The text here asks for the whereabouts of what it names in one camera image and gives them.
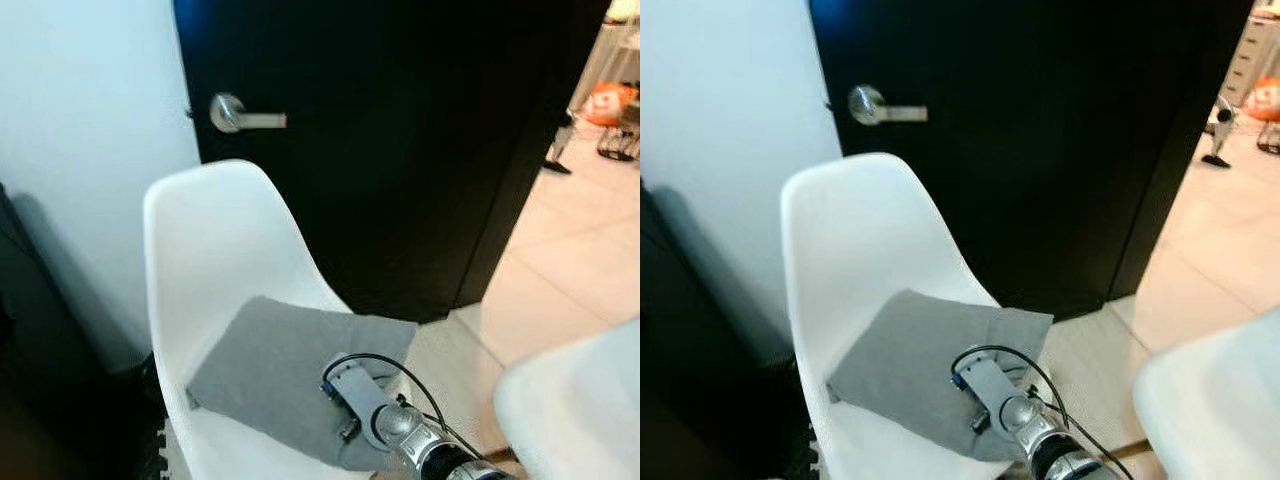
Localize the grey square pillow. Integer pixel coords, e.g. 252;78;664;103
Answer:
186;295;419;473
826;289;1055;463

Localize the white plastic shell chair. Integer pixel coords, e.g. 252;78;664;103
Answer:
493;318;641;480
1132;308;1280;480
143;159;431;480
780;152;1051;480

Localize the black and white floor stand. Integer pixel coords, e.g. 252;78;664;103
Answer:
545;112;574;175
1203;95;1236;169

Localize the orange object with white number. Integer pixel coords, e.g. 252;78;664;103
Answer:
583;82;638;128
1243;75;1280;123

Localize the white drawer unit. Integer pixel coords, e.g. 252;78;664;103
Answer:
1222;0;1280;96
600;0;641;86

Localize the black door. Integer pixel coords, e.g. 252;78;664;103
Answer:
172;0;613;323
808;0;1256;321

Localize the silver door lever handle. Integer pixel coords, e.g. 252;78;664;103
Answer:
848;85;929;127
209;93;288;134

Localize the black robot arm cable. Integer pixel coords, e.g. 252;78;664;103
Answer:
950;345;1136;480
322;352;491;466

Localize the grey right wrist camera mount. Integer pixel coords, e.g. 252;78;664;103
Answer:
950;355;1016;411
322;358;386;421

